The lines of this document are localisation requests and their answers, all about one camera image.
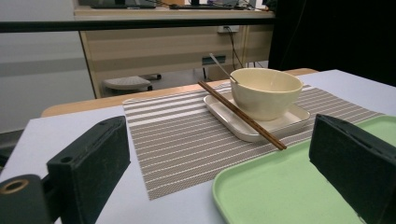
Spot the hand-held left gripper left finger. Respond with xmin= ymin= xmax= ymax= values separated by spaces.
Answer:
xmin=46 ymin=115 xmax=131 ymax=224

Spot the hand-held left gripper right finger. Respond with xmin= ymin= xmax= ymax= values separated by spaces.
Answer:
xmin=308 ymin=113 xmax=396 ymax=224

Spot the green tray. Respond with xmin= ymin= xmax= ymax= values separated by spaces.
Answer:
xmin=212 ymin=115 xmax=396 ymax=224

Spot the cream bowl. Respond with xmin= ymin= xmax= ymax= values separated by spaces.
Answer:
xmin=229 ymin=67 xmax=304 ymax=122

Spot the brown wooden chopstick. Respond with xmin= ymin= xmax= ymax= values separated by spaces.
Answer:
xmin=198 ymin=79 xmax=288 ymax=150
xmin=197 ymin=81 xmax=286 ymax=151

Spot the white square plate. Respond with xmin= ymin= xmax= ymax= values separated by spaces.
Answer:
xmin=203 ymin=91 xmax=312 ymax=144

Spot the metal spoon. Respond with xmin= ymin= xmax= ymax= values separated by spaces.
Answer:
xmin=208 ymin=52 xmax=240 ymax=85

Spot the wooden table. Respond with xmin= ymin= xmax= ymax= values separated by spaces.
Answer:
xmin=40 ymin=67 xmax=318 ymax=119

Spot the grey striped placemat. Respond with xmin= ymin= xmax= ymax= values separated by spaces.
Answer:
xmin=121 ymin=81 xmax=386 ymax=201

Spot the grey footrest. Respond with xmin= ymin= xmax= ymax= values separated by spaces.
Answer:
xmin=102 ymin=75 xmax=153 ymax=93

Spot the black curtain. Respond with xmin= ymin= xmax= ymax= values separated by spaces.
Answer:
xmin=268 ymin=0 xmax=396 ymax=87

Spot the light wooden desk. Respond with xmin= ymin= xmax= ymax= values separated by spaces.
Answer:
xmin=73 ymin=4 xmax=276 ymax=99

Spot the black keyboard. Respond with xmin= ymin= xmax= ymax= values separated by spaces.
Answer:
xmin=90 ymin=0 xmax=157 ymax=9
xmin=169 ymin=3 xmax=247 ymax=11

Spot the dark desk label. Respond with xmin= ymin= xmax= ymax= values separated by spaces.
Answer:
xmin=202 ymin=55 xmax=227 ymax=65

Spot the white power socket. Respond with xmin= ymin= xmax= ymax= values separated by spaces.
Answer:
xmin=217 ymin=25 xmax=240 ymax=34

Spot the black hanging cable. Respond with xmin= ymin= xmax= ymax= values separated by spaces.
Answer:
xmin=225 ymin=27 xmax=247 ymax=69

